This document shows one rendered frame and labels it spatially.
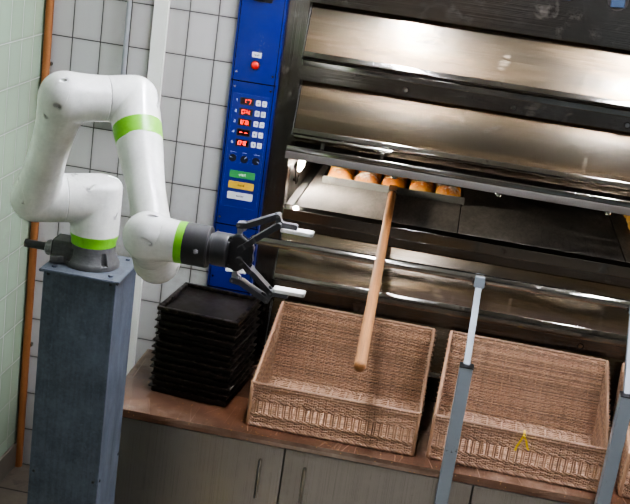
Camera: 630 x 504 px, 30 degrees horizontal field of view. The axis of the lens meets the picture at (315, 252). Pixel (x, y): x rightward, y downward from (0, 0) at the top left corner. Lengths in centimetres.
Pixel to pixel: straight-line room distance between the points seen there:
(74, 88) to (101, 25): 137
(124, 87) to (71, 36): 137
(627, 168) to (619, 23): 47
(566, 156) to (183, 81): 132
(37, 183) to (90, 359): 52
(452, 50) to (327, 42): 41
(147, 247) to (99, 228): 65
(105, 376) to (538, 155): 163
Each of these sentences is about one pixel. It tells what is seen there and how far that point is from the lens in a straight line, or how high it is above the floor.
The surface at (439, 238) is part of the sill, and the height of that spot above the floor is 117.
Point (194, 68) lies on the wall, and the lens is 411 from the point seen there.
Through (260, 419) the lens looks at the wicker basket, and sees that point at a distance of 386.
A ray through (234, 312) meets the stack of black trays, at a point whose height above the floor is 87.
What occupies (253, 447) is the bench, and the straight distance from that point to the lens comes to 385.
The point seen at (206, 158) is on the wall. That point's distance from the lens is 415.
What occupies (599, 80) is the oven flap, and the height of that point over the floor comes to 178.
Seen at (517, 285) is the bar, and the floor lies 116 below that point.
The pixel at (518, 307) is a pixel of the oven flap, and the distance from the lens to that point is 415.
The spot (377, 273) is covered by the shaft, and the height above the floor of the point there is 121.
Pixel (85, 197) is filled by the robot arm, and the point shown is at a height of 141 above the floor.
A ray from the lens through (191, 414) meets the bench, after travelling 390.
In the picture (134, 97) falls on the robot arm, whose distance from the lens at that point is 286.
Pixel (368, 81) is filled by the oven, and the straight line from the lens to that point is 401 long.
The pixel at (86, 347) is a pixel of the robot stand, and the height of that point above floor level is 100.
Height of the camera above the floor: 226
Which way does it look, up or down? 17 degrees down
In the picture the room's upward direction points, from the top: 8 degrees clockwise
